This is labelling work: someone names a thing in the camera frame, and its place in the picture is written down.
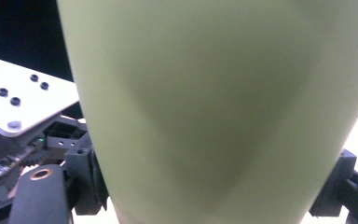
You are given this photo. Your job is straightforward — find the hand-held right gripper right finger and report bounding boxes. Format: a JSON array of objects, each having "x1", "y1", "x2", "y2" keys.
[{"x1": 308, "y1": 148, "x2": 358, "y2": 218}]

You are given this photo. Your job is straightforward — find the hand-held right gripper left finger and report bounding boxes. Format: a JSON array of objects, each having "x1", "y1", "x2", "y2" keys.
[{"x1": 63, "y1": 141, "x2": 110, "y2": 217}]

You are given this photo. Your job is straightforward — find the green cup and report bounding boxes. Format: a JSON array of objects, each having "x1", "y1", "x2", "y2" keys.
[{"x1": 56, "y1": 0, "x2": 358, "y2": 224}]

